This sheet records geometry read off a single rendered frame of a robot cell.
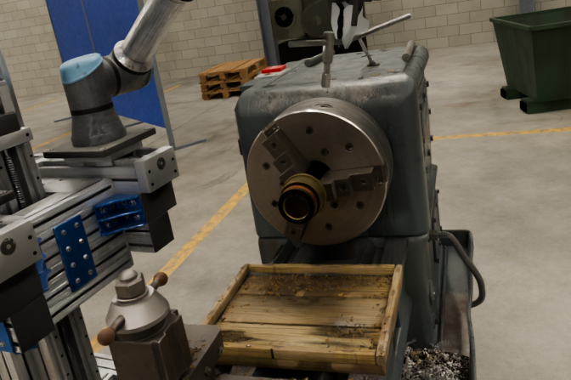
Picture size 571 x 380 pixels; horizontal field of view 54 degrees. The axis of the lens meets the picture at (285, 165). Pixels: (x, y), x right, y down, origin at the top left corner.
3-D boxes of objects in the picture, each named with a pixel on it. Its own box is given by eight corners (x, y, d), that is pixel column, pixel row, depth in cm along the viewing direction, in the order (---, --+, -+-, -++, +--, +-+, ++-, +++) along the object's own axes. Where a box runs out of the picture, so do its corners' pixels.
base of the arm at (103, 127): (60, 148, 154) (51, 113, 152) (98, 132, 167) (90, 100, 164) (101, 146, 148) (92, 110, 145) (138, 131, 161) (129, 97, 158)
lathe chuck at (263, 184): (257, 217, 138) (261, 93, 127) (383, 239, 130) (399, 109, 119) (245, 232, 130) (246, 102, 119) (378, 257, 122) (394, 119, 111)
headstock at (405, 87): (303, 166, 203) (287, 59, 191) (438, 158, 187) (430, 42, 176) (246, 239, 149) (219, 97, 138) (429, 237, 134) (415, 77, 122)
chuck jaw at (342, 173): (328, 163, 122) (382, 157, 118) (332, 184, 123) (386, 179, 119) (316, 181, 112) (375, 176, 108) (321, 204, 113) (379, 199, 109)
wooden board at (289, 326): (246, 278, 128) (243, 263, 127) (404, 280, 117) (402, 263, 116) (189, 362, 101) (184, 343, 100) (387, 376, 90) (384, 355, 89)
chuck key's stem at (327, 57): (325, 88, 116) (328, 32, 112) (318, 87, 118) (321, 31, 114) (332, 87, 117) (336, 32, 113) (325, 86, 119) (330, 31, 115)
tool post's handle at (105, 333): (116, 326, 68) (113, 312, 67) (131, 326, 67) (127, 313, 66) (95, 348, 64) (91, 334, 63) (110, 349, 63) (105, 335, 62)
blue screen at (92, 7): (53, 121, 926) (11, -26, 857) (100, 110, 967) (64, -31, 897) (140, 161, 593) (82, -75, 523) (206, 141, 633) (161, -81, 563)
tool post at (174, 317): (150, 359, 78) (134, 297, 75) (198, 362, 76) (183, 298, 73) (121, 396, 71) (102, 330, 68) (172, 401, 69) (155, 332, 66)
